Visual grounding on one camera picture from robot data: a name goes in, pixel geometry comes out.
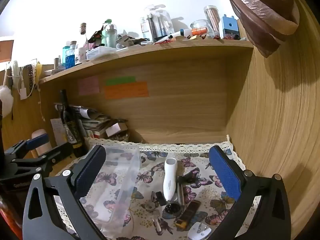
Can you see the white electric trimmer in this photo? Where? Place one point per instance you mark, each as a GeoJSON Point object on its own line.
{"type": "Point", "coordinates": [170, 180]}

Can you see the clear plastic container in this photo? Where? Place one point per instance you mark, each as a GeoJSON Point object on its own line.
{"type": "Point", "coordinates": [117, 180]}

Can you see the white marker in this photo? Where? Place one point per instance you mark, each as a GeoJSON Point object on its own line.
{"type": "Point", "coordinates": [170, 37]}

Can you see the butterfly print tablecloth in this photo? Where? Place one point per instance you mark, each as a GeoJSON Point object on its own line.
{"type": "Point", "coordinates": [200, 160]}

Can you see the wooden shelf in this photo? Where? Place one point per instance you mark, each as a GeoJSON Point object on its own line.
{"type": "Point", "coordinates": [155, 52]}

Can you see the small white box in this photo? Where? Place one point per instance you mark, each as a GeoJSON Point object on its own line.
{"type": "Point", "coordinates": [112, 129]}

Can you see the brown striped cloth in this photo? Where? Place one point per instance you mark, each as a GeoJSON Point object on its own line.
{"type": "Point", "coordinates": [260, 12]}

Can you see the white paper card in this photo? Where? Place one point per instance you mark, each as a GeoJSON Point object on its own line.
{"type": "Point", "coordinates": [57, 130]}

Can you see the clear plastic box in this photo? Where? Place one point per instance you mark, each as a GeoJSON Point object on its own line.
{"type": "Point", "coordinates": [100, 53]}

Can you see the green sticky note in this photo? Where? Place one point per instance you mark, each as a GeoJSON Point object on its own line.
{"type": "Point", "coordinates": [120, 80]}

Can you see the clear jar of sticks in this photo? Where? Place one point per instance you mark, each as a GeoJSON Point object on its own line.
{"type": "Point", "coordinates": [212, 21]}

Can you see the red object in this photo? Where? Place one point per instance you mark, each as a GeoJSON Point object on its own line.
{"type": "Point", "coordinates": [8, 222]}

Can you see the dark wine bottle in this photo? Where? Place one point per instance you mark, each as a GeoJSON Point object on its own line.
{"type": "Point", "coordinates": [71, 130]}

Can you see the round glass jar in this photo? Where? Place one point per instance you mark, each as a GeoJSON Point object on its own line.
{"type": "Point", "coordinates": [198, 25]}

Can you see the green bottle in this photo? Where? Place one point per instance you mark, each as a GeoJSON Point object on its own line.
{"type": "Point", "coordinates": [109, 35]}

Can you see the orange sticky note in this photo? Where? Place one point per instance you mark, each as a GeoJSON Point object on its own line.
{"type": "Point", "coordinates": [126, 90]}

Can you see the orange tube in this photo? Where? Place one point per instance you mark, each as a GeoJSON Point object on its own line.
{"type": "Point", "coordinates": [198, 31]}

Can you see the white mug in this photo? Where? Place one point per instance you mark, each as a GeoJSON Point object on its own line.
{"type": "Point", "coordinates": [80, 55]}

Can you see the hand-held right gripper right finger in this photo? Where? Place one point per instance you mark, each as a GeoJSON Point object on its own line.
{"type": "Point", "coordinates": [225, 172]}

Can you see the orange box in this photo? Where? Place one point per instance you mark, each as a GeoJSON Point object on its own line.
{"type": "Point", "coordinates": [5, 48]}

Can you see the blue liquid bottle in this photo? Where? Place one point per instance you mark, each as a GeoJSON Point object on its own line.
{"type": "Point", "coordinates": [70, 57]}

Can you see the metal tube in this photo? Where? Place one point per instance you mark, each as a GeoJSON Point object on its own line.
{"type": "Point", "coordinates": [180, 193]}

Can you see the lace ribbon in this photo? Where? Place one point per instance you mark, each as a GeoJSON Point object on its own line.
{"type": "Point", "coordinates": [31, 76]}

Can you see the brown rectangular lighter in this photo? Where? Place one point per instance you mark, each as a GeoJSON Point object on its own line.
{"type": "Point", "coordinates": [188, 214]}

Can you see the clear plastic packages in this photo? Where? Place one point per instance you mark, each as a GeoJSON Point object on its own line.
{"type": "Point", "coordinates": [157, 22]}

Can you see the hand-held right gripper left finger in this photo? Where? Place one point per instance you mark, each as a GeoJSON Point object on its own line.
{"type": "Point", "coordinates": [91, 170]}

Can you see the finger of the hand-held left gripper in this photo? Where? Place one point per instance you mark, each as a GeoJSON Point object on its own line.
{"type": "Point", "coordinates": [37, 140]}
{"type": "Point", "coordinates": [60, 152]}

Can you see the stack of magazines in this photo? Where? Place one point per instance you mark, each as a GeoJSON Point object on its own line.
{"type": "Point", "coordinates": [95, 123]}

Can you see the beige cylinder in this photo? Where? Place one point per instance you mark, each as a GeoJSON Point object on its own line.
{"type": "Point", "coordinates": [41, 132]}

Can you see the blue pencil sharpener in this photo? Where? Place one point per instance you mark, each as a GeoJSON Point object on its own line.
{"type": "Point", "coordinates": [230, 27]}

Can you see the black usb stick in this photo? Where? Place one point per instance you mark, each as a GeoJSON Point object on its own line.
{"type": "Point", "coordinates": [159, 197]}

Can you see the white fluffy brush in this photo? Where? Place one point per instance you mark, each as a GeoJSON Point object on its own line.
{"type": "Point", "coordinates": [6, 101]}

